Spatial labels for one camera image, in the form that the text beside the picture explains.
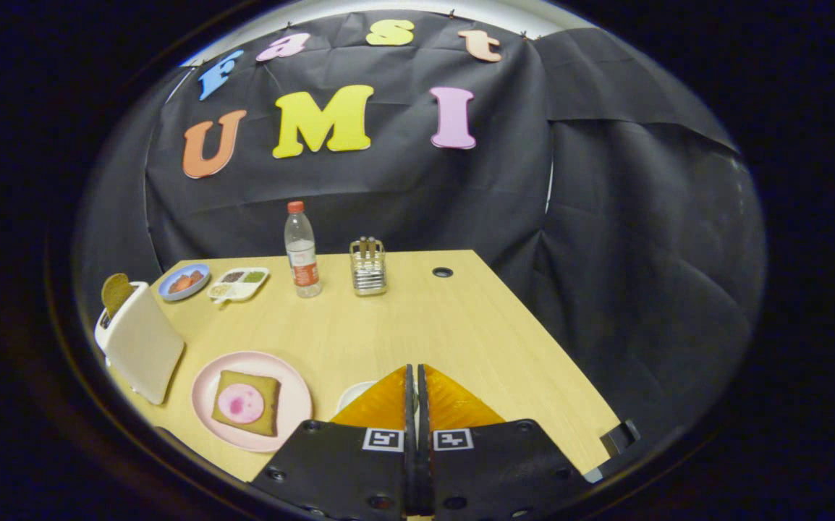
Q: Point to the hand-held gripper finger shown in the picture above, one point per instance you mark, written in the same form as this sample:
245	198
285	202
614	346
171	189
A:
410	434
423	434

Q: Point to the plain brown toast slice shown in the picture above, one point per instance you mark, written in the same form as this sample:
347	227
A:
117	293

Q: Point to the small white plate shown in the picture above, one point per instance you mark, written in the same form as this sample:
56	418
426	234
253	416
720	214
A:
352	396

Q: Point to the toast slice under ham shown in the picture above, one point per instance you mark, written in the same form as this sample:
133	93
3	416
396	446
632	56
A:
265	391

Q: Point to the black table grommet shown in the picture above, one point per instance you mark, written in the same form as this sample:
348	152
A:
443	272

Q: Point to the pink ham slice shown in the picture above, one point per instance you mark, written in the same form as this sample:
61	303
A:
240	403

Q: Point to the black block at table edge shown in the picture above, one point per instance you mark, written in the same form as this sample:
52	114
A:
620	438

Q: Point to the clear bottle with red cap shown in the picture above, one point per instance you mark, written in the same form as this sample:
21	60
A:
304	268

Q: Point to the pink plate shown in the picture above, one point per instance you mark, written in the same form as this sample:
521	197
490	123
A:
204	405

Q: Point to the white divided tray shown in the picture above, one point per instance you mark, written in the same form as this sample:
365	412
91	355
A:
251	289

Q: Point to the green beans pile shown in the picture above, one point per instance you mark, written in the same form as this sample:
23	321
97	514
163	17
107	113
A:
255	276

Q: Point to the brown beans pile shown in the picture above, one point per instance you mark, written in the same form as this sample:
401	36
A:
233	276

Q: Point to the white beans pile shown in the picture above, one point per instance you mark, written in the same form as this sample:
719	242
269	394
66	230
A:
221	290

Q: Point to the blue plate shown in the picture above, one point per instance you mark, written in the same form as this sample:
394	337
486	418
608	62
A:
184	297

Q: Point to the brown meat patty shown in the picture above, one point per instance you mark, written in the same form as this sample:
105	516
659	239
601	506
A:
196	276
174	288

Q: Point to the orange round slice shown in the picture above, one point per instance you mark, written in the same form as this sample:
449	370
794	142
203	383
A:
182	282

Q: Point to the white toaster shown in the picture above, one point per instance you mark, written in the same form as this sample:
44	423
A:
146	347

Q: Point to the black backdrop cloth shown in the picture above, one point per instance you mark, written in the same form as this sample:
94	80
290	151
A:
642	253

